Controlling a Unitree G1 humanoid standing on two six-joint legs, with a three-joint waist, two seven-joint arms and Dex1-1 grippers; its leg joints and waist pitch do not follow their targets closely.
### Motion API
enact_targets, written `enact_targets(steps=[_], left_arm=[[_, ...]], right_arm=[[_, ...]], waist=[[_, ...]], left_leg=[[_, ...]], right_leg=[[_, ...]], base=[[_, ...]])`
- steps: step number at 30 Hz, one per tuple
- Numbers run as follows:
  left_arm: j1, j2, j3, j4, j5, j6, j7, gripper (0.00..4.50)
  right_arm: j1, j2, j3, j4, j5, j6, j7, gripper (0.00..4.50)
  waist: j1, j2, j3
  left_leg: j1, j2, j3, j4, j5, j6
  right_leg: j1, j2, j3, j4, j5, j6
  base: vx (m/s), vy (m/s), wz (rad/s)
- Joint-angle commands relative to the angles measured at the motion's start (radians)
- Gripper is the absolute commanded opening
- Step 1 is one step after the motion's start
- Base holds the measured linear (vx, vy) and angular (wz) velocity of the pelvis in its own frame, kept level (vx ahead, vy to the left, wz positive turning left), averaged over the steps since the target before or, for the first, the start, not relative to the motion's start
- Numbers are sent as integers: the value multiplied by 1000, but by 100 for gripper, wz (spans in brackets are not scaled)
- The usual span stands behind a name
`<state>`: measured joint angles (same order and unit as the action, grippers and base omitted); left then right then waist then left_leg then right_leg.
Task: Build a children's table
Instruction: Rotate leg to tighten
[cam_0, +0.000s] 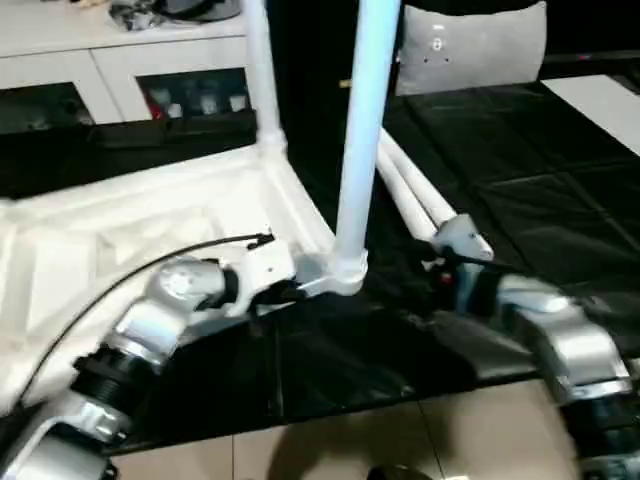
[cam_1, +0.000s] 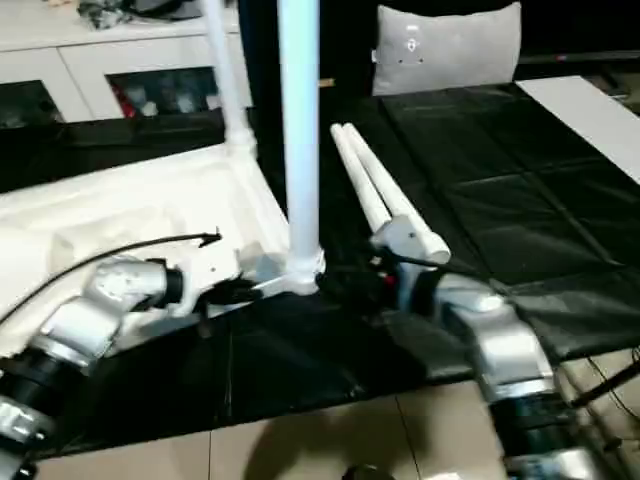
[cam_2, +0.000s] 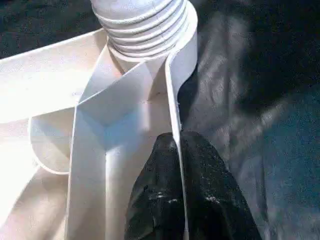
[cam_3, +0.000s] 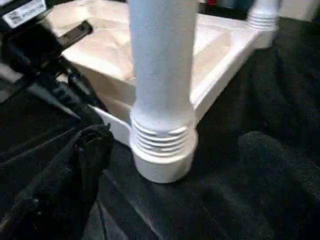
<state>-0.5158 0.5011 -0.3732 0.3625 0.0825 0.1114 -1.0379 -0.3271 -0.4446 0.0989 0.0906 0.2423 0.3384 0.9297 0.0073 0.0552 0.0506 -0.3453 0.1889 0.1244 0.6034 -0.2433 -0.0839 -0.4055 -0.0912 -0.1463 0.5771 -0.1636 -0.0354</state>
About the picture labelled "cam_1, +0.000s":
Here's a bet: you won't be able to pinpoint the dark tangled small object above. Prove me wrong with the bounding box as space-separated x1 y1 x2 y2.
77 0 134 29

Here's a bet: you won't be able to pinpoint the grey rounded device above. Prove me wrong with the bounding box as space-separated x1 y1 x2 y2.
124 0 206 21

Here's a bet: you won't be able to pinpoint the grey cushion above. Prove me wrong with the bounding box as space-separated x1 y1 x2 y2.
370 2 522 97

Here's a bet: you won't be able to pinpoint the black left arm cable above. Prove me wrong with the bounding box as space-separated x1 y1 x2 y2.
0 229 224 326

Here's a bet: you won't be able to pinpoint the white cabinet with glass doors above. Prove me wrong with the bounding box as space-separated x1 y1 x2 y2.
0 0 254 126

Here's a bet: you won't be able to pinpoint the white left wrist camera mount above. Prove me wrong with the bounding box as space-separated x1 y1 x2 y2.
172 249 244 319

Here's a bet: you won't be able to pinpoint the thin floor cables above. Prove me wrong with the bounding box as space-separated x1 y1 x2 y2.
584 349 640 416

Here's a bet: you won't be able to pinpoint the chrome metal frame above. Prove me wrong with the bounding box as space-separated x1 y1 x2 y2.
559 389 636 451

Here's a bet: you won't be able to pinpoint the white plastic table top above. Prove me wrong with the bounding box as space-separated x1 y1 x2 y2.
0 134 326 359

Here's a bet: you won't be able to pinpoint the white plastic table leg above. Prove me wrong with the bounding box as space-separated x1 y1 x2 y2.
330 124 401 236
201 0 259 151
276 0 327 297
339 124 451 266

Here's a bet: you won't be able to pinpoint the black box with yellow label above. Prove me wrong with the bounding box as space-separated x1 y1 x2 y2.
237 0 381 116

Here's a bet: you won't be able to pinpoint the black work mat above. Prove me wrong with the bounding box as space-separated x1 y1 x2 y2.
0 82 640 459

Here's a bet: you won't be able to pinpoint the black tripod leg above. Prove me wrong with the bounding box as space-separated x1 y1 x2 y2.
569 364 640 407

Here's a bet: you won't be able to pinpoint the white flat board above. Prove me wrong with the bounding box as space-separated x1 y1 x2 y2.
514 74 640 184

